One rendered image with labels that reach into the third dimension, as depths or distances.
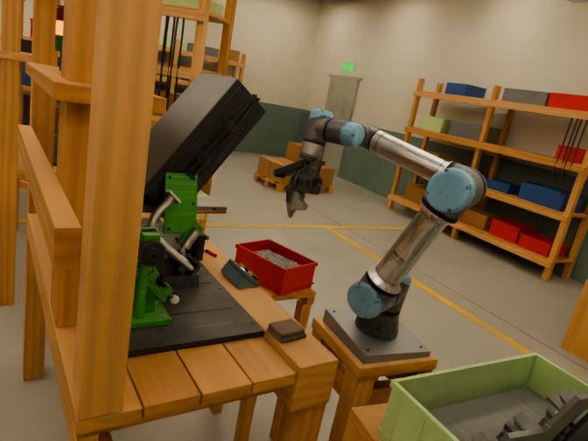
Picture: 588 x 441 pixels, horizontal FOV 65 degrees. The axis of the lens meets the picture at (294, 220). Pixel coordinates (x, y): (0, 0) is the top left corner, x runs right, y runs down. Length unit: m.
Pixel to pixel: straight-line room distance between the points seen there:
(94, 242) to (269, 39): 10.71
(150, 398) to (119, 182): 0.53
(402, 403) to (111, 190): 0.85
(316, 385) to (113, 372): 0.59
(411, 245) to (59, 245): 0.89
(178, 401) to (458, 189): 0.86
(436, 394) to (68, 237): 1.02
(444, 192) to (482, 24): 7.10
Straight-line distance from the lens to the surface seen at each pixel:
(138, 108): 0.89
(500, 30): 8.04
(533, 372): 1.73
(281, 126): 11.79
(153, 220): 1.59
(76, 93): 1.16
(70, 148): 1.27
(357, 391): 1.54
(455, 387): 1.46
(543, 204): 6.41
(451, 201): 1.26
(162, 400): 1.18
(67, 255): 1.04
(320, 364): 1.36
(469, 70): 8.19
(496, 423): 1.49
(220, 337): 1.39
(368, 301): 1.41
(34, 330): 2.62
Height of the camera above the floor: 1.61
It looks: 15 degrees down
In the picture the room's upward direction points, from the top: 11 degrees clockwise
